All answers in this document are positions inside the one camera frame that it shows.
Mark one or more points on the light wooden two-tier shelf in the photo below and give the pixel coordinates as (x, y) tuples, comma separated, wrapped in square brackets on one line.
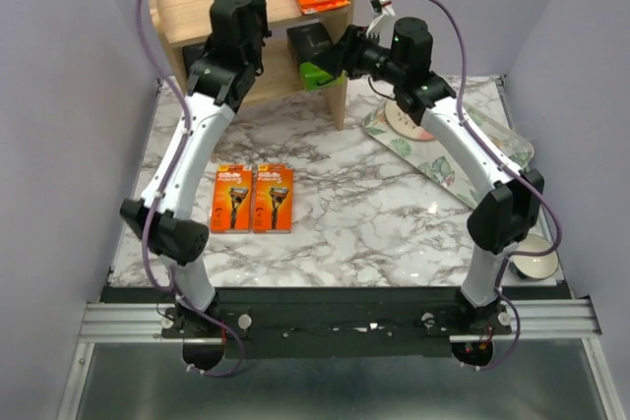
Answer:
[(180, 23)]

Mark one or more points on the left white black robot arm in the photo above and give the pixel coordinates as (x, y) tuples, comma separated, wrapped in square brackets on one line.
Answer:
[(218, 82)]

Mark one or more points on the black green razor box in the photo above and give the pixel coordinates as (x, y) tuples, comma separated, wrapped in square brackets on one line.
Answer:
[(191, 53), (304, 42)]

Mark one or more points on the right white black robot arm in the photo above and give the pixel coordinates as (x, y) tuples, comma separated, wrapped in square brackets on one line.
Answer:
[(508, 198)]

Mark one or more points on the clear floral tray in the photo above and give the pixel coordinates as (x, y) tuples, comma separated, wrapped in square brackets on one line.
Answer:
[(432, 159)]

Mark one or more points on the white dark-rimmed bowl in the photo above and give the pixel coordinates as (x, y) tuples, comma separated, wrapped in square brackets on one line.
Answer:
[(534, 268)]

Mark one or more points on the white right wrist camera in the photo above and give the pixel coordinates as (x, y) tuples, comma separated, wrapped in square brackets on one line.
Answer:
[(384, 15)]

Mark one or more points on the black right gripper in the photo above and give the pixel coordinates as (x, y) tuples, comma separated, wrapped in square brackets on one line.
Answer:
[(346, 56)]

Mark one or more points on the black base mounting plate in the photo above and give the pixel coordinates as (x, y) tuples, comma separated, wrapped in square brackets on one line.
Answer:
[(259, 323)]

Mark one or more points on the aluminium rail frame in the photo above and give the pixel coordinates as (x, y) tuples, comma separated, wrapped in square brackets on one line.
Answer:
[(363, 218)]

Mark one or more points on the black green razor box front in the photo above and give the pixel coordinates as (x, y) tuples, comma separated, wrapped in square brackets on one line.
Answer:
[(191, 53)]

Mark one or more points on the pink cream round plate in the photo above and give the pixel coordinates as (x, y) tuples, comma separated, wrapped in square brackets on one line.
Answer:
[(403, 125)]

